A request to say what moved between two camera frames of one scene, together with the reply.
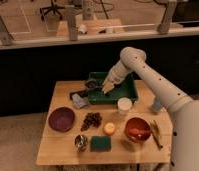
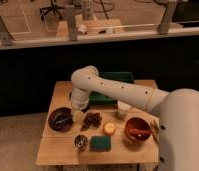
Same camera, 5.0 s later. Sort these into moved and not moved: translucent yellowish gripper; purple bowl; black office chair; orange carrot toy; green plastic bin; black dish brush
Moved: translucent yellowish gripper; black dish brush
Not moved: green plastic bin; purple bowl; black office chair; orange carrot toy
